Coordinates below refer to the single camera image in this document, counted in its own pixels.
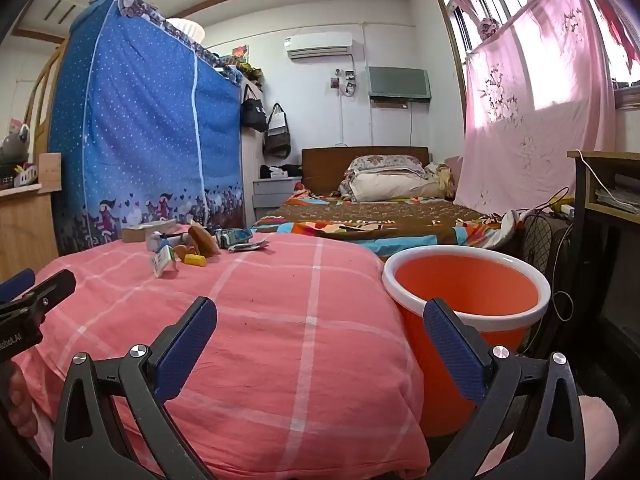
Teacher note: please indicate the curved wooden bed frame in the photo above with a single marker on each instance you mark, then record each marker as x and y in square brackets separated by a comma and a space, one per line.
[42, 90]

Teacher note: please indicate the blue dotted fabric wardrobe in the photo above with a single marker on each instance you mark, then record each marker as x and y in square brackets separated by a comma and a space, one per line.
[140, 120]

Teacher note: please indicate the small orange-brown wrapper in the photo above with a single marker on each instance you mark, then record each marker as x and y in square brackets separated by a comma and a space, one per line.
[180, 250]

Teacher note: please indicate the grey nightstand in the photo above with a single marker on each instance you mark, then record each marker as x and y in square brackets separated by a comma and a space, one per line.
[272, 195]

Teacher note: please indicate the colourful patterned bedspread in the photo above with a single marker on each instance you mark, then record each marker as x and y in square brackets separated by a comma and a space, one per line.
[380, 215]

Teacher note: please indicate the black hanging bag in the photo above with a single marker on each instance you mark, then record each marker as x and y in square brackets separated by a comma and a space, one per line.
[254, 115]

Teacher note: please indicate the floral folded quilt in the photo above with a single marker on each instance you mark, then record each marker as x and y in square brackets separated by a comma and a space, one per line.
[385, 162]

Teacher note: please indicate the white ribbed lampshade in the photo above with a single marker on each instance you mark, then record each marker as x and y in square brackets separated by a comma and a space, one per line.
[187, 30]

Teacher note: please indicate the wooden headboard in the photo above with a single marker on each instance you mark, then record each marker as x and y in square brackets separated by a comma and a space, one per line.
[325, 165]

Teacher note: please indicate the grey plush toy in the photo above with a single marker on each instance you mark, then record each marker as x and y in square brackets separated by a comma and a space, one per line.
[15, 145]

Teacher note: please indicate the small yellow packet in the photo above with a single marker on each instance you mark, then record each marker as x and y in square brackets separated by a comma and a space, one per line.
[195, 259]

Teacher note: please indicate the white green-printed wrapper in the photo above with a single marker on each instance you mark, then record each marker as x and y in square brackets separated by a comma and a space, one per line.
[162, 262]

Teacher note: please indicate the pink embroidered hanging sheet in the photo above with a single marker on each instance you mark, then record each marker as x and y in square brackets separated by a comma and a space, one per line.
[525, 125]

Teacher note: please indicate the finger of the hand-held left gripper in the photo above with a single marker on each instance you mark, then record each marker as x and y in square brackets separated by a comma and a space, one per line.
[17, 284]
[50, 287]

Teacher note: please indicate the teal snack packet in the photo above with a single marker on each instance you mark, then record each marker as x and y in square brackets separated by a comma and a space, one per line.
[232, 236]

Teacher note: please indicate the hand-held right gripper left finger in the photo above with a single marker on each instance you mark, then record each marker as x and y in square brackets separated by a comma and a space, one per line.
[185, 345]

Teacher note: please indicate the white air conditioner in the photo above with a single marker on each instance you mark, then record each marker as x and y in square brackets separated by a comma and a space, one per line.
[320, 42]

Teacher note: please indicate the cream pillow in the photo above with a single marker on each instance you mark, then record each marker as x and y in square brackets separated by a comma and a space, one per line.
[390, 187]

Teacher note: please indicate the large brown wrapper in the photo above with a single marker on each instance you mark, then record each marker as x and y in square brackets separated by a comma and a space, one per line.
[202, 240]

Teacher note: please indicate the pink plaid blanket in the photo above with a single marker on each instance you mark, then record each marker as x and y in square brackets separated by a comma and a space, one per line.
[280, 335]

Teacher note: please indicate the person's left hand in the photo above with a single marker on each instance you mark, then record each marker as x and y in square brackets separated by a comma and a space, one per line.
[22, 400]

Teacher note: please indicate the pink pillow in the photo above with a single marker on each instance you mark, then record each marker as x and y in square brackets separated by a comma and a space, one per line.
[452, 170]

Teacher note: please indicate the dark blue silver-lined wrapper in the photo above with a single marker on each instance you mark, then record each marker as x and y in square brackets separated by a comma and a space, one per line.
[157, 240]

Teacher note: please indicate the light wooden cabinet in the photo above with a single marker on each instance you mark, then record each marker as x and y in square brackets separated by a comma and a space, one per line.
[25, 230]

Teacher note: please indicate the red picture card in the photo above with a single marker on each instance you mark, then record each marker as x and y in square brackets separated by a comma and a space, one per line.
[240, 51]

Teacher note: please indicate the silver-white wrapper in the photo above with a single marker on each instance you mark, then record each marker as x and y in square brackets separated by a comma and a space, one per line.
[247, 246]

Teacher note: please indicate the grey-green wall panel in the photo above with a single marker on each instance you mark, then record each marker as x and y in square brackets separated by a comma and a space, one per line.
[399, 82]

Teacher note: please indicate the wooden desk with black frame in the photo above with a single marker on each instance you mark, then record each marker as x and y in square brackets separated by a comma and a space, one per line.
[607, 160]

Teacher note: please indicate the orange plastic bucket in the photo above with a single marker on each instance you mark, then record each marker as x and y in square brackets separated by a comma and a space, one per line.
[465, 285]

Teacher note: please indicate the dark cloth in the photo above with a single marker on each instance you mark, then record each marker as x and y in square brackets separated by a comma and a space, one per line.
[292, 170]

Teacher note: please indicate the stack of papers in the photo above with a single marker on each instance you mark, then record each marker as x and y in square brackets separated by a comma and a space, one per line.
[617, 199]

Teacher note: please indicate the brown cardboard box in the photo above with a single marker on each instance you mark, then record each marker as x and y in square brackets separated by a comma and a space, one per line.
[140, 234]

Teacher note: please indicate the pink fuzzy clothing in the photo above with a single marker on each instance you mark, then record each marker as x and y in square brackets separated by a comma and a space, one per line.
[597, 435]

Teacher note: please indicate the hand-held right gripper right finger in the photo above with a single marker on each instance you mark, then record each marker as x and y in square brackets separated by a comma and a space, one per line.
[452, 350]

